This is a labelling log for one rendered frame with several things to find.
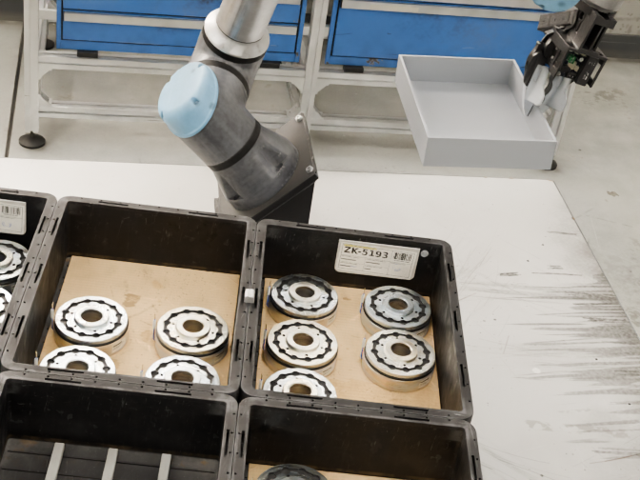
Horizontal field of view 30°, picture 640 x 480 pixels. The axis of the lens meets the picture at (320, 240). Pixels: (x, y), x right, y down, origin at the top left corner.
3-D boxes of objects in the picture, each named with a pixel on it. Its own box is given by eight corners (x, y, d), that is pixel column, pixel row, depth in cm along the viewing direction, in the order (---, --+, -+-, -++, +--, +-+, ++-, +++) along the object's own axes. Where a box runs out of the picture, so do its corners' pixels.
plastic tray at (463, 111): (394, 81, 202) (398, 54, 199) (509, 85, 205) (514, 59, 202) (423, 166, 180) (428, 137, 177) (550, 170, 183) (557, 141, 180)
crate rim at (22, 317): (59, 207, 181) (59, 193, 180) (255, 230, 183) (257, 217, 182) (-3, 383, 149) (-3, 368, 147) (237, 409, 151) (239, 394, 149)
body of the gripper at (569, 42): (549, 80, 181) (587, 10, 175) (530, 54, 188) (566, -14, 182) (590, 91, 184) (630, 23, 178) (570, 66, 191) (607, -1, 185)
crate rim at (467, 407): (255, 230, 183) (257, 217, 182) (448, 252, 185) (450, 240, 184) (237, 409, 151) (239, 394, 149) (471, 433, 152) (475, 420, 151)
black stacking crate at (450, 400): (250, 280, 189) (258, 221, 182) (435, 302, 191) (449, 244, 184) (232, 462, 156) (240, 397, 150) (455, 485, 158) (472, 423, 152)
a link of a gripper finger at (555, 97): (541, 131, 188) (567, 81, 184) (529, 112, 193) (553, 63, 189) (558, 135, 190) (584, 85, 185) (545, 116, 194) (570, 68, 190)
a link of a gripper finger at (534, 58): (518, 83, 188) (545, 35, 183) (515, 79, 189) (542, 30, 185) (543, 91, 189) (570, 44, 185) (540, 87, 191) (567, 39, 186)
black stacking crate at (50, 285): (60, 258, 187) (60, 197, 180) (248, 280, 189) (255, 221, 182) (1, 437, 154) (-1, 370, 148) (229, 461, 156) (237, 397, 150)
